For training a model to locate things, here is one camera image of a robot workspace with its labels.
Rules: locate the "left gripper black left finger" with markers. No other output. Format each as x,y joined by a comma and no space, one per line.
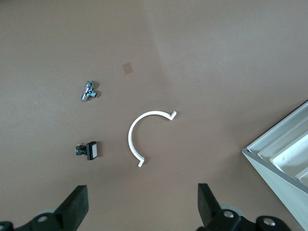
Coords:
75,207

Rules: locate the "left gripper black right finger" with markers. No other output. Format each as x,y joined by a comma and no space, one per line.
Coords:
208,204

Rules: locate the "white plastic drawer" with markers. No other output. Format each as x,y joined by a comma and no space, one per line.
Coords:
303,175
291,158
288,138

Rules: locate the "black square button white face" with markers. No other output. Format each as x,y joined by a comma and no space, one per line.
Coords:
90,150

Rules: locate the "white drawer cabinet housing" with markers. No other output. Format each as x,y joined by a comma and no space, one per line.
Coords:
272,183

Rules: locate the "white semicircular plastic clamp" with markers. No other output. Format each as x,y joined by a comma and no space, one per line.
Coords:
130,138

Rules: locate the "small blue metal component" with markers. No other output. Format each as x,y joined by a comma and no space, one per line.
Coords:
87,92

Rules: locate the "brown tape patch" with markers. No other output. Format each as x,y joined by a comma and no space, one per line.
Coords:
127,68

